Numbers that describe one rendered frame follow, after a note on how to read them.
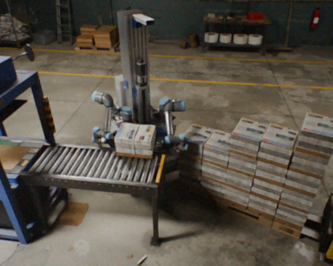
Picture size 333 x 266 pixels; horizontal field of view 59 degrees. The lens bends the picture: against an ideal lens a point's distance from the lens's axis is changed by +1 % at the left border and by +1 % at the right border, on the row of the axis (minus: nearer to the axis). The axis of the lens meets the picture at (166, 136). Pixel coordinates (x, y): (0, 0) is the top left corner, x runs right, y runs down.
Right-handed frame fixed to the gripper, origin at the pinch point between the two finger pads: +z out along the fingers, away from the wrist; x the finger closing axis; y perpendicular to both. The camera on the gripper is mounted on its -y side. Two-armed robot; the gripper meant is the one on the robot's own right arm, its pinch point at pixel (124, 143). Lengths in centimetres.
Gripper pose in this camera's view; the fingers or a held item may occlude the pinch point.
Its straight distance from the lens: 324.3
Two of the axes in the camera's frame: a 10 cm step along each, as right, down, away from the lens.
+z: 9.9, 0.8, -1.2
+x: 1.5, -5.5, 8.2
